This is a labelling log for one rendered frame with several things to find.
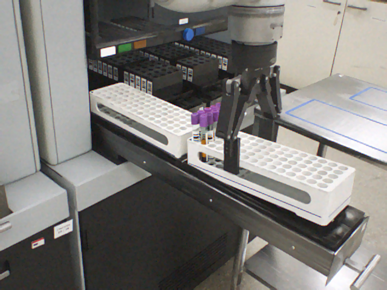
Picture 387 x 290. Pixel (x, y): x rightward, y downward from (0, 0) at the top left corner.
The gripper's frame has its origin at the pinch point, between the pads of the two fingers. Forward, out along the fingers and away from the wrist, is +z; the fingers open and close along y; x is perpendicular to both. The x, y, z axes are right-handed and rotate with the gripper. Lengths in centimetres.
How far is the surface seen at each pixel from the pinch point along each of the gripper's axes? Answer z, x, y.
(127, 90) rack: -3.2, 37.6, 2.8
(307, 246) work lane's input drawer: 9.1, -16.6, -6.7
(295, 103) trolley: 3.8, 11.8, 37.8
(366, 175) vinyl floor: 84, 29, 161
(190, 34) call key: -14.3, 32.9, 20.1
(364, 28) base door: 17, 69, 229
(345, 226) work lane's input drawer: 7.2, -19.9, -0.4
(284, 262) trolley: 58, 11, 40
